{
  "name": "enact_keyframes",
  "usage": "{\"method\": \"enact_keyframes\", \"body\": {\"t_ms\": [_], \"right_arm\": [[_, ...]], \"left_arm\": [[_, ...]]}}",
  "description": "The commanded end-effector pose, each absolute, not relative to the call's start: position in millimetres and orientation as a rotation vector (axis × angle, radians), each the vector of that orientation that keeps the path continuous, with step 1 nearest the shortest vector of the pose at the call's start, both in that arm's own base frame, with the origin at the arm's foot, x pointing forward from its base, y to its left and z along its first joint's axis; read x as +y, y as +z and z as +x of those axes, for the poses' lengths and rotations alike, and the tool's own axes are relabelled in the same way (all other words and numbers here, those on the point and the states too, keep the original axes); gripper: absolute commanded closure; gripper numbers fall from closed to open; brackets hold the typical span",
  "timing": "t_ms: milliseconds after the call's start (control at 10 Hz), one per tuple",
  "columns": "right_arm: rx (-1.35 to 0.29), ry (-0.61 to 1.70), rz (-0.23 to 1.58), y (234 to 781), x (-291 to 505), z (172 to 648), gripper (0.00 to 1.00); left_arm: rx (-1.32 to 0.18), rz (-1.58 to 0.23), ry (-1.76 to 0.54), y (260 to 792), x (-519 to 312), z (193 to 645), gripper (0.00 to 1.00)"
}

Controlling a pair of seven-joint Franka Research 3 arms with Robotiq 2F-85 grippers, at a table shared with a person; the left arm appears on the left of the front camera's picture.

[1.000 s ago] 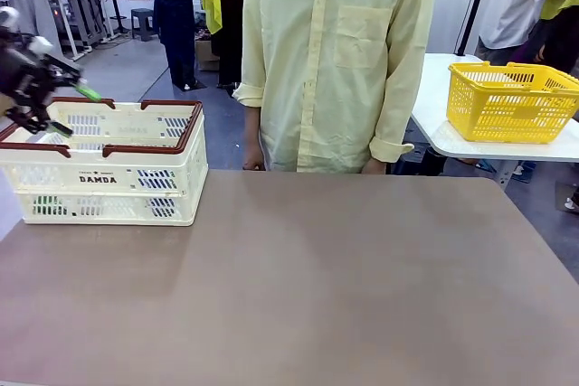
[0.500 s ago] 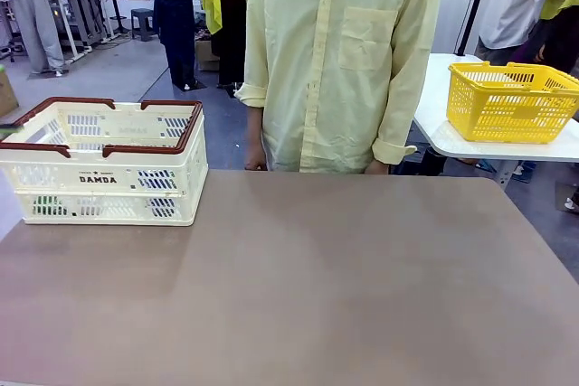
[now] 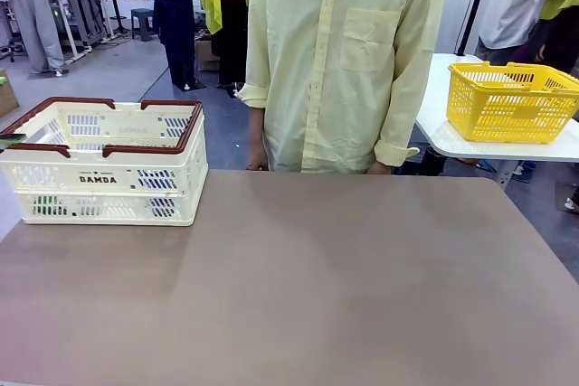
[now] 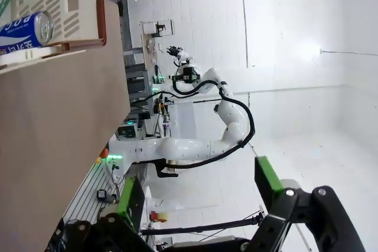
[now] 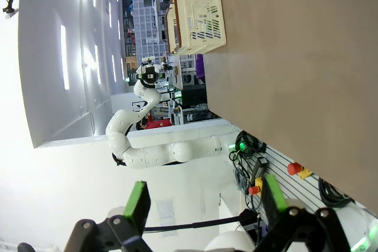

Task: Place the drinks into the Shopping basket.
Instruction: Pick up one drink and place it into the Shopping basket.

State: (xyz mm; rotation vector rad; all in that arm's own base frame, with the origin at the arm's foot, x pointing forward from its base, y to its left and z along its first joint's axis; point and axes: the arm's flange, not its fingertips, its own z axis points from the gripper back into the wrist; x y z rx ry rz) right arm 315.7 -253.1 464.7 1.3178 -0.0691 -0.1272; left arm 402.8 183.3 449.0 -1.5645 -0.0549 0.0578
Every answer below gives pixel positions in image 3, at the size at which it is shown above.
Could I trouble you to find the yellow plastic shopping basket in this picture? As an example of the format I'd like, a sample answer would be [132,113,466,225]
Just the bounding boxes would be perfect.
[446,61,579,145]

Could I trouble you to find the person white shirt navy trousers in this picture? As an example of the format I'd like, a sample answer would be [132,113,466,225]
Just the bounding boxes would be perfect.
[137,0,208,91]

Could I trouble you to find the black stand pole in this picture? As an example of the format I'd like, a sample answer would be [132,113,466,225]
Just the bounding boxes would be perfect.
[455,0,495,57]

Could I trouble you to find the person yellow vest dark top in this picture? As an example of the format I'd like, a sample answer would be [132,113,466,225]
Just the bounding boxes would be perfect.
[533,0,579,82]

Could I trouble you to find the white side table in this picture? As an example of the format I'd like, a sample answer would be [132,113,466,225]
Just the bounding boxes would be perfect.
[414,52,579,188]

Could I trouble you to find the person's left hand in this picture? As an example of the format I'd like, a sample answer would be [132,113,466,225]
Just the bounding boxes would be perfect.
[365,160,394,176]

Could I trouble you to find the person's right hand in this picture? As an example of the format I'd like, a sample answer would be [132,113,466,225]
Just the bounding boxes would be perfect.
[245,150,270,173]

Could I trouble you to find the person in grey trousers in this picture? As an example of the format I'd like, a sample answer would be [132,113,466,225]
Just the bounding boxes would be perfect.
[0,0,68,78]

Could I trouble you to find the person's right forearm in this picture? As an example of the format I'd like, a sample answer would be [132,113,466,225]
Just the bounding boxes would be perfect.
[248,105,269,155]

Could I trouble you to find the green drink can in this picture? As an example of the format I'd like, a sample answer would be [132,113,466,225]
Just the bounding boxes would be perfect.
[31,194,70,218]

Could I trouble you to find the grey stool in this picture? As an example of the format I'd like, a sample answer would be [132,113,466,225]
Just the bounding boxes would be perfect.
[130,7,160,42]

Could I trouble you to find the cardboard box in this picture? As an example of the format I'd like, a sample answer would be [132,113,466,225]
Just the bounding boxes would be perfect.
[194,39,222,72]
[0,68,20,119]

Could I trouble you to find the person in yellow shirt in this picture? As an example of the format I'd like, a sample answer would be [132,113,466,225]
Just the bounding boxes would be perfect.
[234,0,450,175]

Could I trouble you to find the cream folding basket brown handles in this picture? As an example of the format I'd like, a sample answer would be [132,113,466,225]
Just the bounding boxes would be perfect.
[0,96,210,227]

